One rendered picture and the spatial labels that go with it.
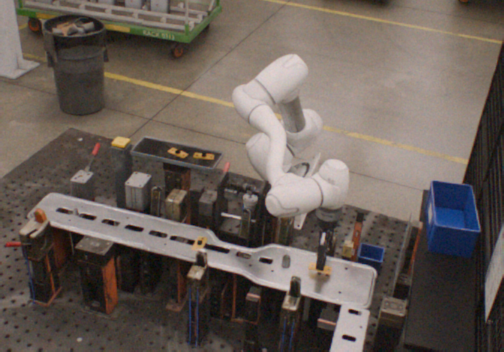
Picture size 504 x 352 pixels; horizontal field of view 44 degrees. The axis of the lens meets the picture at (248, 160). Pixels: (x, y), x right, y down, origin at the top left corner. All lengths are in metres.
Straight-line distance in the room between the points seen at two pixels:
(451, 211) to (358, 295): 0.65
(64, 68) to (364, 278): 3.46
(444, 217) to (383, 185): 2.00
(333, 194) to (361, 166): 2.79
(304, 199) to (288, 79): 0.61
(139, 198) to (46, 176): 0.93
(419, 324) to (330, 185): 0.55
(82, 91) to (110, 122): 0.33
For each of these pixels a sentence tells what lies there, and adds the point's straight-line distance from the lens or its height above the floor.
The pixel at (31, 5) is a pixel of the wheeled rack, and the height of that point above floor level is 0.28.
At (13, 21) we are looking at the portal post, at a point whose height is 0.47.
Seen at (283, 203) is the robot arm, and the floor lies 1.41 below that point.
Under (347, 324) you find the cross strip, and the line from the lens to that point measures 2.17.
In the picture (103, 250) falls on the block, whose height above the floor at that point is 1.03.
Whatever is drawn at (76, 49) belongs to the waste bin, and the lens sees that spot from 5.07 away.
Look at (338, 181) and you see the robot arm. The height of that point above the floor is 1.44.
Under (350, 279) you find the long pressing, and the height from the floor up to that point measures 1.00.
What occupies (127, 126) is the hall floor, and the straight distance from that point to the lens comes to 5.17.
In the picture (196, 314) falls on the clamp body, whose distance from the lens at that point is 2.33.
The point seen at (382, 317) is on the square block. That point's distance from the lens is 2.18.
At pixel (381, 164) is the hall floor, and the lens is 4.88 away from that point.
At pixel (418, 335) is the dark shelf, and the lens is 2.16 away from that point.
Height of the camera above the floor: 2.57
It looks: 33 degrees down
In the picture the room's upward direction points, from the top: 3 degrees clockwise
